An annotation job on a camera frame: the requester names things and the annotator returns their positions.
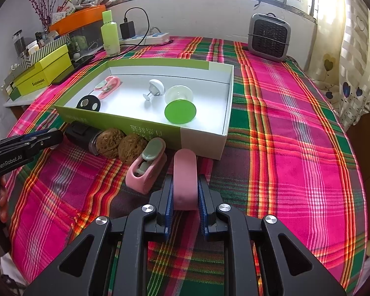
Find green and white cardboard box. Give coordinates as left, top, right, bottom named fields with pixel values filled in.
left=55, top=58, right=235, bottom=161

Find clear bin with orange lid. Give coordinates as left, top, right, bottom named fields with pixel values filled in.
left=48, top=4, right=107, bottom=60

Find light green bottle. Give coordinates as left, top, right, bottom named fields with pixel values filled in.
left=101, top=10, right=121, bottom=57

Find pink clip with mint pad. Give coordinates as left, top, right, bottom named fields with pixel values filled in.
left=125, top=137, right=168, bottom=195
left=93, top=75, right=123, bottom=100
left=173, top=148, right=198, bottom=212

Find brown walnut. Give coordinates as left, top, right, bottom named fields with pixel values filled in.
left=97, top=129, right=126, bottom=159
left=118, top=134, right=148, bottom=165

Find pink green plaid cloth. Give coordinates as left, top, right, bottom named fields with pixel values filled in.
left=0, top=35, right=367, bottom=296

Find white mushroom-shaped knob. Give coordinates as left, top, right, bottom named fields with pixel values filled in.
left=143, top=79, right=165, bottom=101

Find wooden wardrobe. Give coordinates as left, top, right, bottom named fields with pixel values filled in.
left=345, top=99, right=370, bottom=253

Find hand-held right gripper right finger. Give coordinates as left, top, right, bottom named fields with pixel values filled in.
left=197, top=173, right=347, bottom=296

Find black charger plug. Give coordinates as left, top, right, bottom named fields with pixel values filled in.
left=120, top=21, right=135, bottom=40

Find black rectangular device clear cap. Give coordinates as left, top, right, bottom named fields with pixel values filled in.
left=64, top=122, right=107, bottom=156

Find white and green spool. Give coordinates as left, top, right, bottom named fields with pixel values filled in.
left=164, top=86, right=198, bottom=127

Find purple flower branches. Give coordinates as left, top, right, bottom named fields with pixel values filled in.
left=23, top=0, right=65, bottom=33

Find person's left hand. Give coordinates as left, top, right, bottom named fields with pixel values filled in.
left=0, top=176, right=11, bottom=222

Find white power strip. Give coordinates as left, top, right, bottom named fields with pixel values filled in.
left=119, top=32, right=171, bottom=46

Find black cable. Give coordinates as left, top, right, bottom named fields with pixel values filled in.
left=89, top=7, right=150, bottom=60

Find grey space heater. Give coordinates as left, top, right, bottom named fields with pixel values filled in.
left=247, top=12, right=292, bottom=62

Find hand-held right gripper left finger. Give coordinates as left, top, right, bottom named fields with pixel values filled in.
left=24, top=173, right=175, bottom=296

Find grey white striped box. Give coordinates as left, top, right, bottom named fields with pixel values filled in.
left=3, top=34, right=71, bottom=91

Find white side table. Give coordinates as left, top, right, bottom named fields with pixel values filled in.
left=3, top=92, right=50, bottom=109

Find black smartphone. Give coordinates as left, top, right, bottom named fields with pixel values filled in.
left=51, top=54, right=96, bottom=85

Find black round three-disc case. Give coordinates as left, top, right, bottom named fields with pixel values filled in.
left=76, top=94, right=103, bottom=112

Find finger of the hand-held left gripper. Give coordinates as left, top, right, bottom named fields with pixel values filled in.
left=0, top=130, right=64, bottom=158
left=6, top=129, right=59, bottom=144

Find patterned sheer curtain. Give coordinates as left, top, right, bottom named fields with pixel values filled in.
left=308, top=0, right=370, bottom=127

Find dark glass jar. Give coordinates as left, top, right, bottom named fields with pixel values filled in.
left=12, top=30, right=27, bottom=56

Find yellow-green lidded box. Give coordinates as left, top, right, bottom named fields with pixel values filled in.
left=12, top=44, right=73, bottom=97

